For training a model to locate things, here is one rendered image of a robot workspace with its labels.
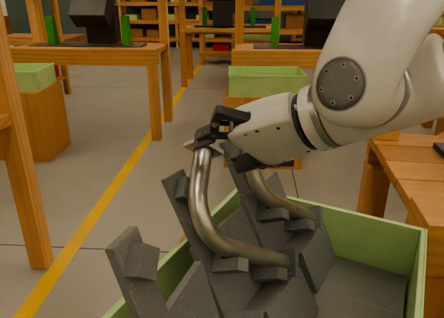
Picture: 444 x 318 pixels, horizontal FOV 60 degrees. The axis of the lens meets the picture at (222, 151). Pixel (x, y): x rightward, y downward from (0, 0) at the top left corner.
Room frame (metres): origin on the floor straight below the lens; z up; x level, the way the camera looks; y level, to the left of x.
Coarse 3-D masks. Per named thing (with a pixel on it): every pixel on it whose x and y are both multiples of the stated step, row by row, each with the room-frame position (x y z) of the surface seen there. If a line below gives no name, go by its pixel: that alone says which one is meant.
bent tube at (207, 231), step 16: (192, 144) 0.56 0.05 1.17; (192, 160) 0.56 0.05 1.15; (208, 160) 0.55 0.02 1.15; (192, 176) 0.53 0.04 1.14; (208, 176) 0.53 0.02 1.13; (192, 192) 0.51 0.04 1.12; (192, 208) 0.49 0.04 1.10; (208, 208) 0.50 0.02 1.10; (208, 224) 0.48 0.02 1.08; (208, 240) 0.48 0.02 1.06; (224, 240) 0.48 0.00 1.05; (224, 256) 0.48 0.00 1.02; (240, 256) 0.50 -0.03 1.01; (256, 256) 0.51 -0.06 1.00; (272, 256) 0.54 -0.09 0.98
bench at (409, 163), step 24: (384, 144) 1.31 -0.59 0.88; (408, 144) 1.31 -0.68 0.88; (432, 144) 1.31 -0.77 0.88; (384, 168) 1.16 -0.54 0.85; (408, 168) 1.10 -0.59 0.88; (432, 168) 1.10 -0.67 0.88; (360, 192) 1.42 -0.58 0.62; (384, 192) 1.34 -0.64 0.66; (408, 192) 0.94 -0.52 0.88; (432, 192) 0.94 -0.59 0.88; (432, 288) 0.75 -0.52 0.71; (432, 312) 0.75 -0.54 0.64
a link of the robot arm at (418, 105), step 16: (432, 48) 0.37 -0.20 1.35; (416, 64) 0.37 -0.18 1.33; (432, 64) 0.36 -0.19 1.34; (416, 80) 0.36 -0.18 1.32; (432, 80) 0.35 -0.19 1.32; (416, 96) 0.36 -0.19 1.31; (432, 96) 0.35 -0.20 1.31; (400, 112) 0.36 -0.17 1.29; (416, 112) 0.36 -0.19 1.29; (432, 112) 0.36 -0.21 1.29; (336, 128) 0.40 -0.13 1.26; (352, 128) 0.39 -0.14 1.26; (368, 128) 0.37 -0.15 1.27; (384, 128) 0.38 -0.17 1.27; (400, 128) 0.39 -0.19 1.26
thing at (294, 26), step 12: (204, 0) 8.38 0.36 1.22; (252, 0) 7.96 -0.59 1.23; (264, 0) 7.91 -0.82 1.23; (288, 0) 7.86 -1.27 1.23; (300, 0) 7.85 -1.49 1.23; (288, 24) 7.90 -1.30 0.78; (300, 24) 7.89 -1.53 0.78; (204, 36) 8.38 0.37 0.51; (204, 48) 8.38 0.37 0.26; (216, 48) 8.00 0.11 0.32; (228, 48) 8.07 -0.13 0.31; (204, 60) 8.38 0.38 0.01
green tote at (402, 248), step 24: (216, 216) 0.71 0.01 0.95; (336, 216) 0.72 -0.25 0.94; (360, 216) 0.70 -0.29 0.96; (336, 240) 0.72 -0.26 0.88; (360, 240) 0.69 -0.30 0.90; (384, 240) 0.67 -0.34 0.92; (408, 240) 0.65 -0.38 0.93; (168, 264) 0.55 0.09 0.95; (384, 264) 0.67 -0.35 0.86; (408, 264) 0.65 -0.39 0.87; (168, 288) 0.55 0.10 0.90; (408, 288) 0.61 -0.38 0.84; (120, 312) 0.44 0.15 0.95; (408, 312) 0.51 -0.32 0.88
